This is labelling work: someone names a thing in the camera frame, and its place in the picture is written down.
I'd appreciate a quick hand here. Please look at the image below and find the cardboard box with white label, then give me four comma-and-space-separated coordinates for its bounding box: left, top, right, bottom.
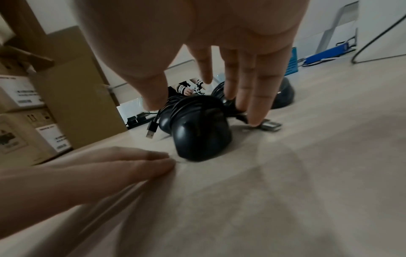
0, 56, 48, 113

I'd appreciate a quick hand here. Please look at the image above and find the person's left hand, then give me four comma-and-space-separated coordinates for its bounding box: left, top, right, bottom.
0, 146, 176, 241

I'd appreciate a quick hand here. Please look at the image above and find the black computer mouse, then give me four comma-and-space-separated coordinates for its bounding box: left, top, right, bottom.
271, 77, 296, 110
159, 97, 233, 162

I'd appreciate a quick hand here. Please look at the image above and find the cardboard box with black print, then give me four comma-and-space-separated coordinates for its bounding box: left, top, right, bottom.
0, 108, 74, 167

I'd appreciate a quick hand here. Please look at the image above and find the blue flat folder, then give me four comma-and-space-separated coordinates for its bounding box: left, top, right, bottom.
301, 41, 357, 67

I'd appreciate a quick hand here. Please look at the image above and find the grey metal frame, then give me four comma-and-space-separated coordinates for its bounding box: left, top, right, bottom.
314, 0, 360, 55

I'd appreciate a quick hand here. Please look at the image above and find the thin black cable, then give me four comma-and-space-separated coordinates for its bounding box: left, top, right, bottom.
350, 0, 406, 65

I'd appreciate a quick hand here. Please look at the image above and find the tall brown cardboard box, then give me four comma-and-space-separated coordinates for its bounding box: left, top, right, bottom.
29, 25, 128, 151

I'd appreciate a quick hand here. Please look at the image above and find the black mouse cable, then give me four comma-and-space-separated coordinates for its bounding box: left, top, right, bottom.
211, 81, 283, 132
145, 96, 229, 139

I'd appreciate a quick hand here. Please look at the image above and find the black power strip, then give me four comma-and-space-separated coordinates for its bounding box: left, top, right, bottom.
126, 112, 153, 129

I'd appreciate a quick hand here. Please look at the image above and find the black and white labelled bundle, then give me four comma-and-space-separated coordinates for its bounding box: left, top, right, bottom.
174, 78, 207, 97

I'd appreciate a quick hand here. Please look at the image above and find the person's right hand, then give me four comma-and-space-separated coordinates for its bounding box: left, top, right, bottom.
71, 0, 311, 126

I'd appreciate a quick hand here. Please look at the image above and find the blue plastic basket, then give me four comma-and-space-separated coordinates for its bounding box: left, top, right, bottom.
284, 47, 299, 76

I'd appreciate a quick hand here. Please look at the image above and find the open brown cardboard box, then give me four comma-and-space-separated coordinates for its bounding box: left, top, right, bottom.
0, 0, 55, 74

